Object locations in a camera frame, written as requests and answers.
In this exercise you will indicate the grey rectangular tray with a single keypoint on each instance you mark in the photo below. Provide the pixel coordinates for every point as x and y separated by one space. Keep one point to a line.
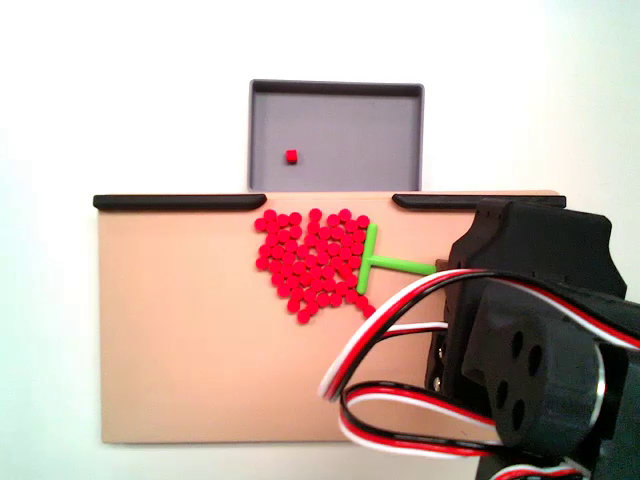
350 140

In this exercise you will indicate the black edge rail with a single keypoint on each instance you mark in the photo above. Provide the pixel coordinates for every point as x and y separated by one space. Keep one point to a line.
435 202
180 202

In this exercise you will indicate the beige flat work board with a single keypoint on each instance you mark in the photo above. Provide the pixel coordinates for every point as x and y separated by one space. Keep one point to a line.
200 350

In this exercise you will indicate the small red cube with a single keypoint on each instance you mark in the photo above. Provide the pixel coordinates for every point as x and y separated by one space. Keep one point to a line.
292 156

